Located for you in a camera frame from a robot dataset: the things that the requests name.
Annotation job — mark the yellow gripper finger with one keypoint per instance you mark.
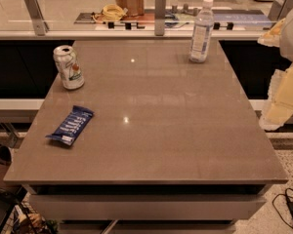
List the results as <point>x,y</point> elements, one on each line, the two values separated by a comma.
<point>272,37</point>
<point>278,108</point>

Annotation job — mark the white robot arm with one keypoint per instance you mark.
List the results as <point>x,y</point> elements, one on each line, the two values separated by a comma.
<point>286,38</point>

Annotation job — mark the metal glass post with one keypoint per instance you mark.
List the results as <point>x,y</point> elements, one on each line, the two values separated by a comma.
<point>159,17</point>
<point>39,25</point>
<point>279,10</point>

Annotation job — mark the white table drawer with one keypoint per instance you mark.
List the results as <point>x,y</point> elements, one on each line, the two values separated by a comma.
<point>147,207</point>

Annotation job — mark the blue rxbar wrapper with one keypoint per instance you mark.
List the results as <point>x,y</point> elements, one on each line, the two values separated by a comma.
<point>72,126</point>

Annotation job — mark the clear plastic water bottle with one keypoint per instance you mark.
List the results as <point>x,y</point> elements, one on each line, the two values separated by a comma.
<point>202,30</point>

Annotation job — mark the middle metal glass post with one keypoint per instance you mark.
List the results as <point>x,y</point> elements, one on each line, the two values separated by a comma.
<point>159,17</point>

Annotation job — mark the brown bag on floor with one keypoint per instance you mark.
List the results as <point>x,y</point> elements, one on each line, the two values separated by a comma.
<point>5,162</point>

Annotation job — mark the right metal glass post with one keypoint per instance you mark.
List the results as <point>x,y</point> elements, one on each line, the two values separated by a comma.
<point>279,10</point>

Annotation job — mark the white green soda can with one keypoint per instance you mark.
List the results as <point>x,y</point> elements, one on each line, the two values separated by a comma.
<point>67,64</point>

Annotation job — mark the left metal glass post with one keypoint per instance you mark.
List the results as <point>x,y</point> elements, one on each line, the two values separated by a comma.
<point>39,25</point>

